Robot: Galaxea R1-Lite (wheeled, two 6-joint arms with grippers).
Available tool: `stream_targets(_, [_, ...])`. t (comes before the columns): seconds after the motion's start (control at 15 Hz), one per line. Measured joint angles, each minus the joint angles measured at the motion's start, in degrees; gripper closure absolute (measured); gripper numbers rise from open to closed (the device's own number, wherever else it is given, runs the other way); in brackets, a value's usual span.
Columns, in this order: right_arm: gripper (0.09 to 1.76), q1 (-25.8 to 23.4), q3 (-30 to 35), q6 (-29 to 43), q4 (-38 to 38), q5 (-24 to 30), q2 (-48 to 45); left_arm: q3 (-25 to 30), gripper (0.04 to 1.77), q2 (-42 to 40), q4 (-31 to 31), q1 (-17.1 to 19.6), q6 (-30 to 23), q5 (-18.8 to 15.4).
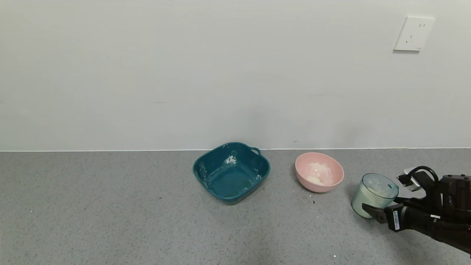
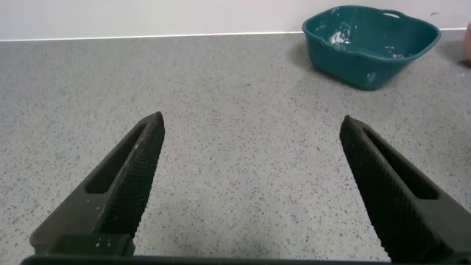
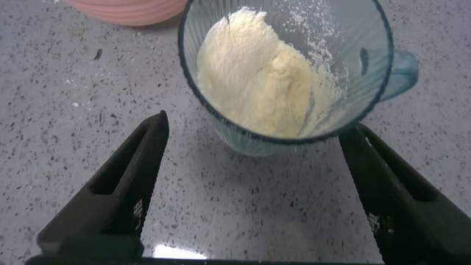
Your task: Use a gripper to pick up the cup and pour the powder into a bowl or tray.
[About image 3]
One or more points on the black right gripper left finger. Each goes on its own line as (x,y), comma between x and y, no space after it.
(110,213)

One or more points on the white powder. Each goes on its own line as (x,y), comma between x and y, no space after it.
(254,77)

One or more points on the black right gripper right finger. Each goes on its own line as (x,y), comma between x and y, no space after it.
(412,224)

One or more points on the pink round bowl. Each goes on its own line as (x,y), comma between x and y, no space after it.
(129,11)

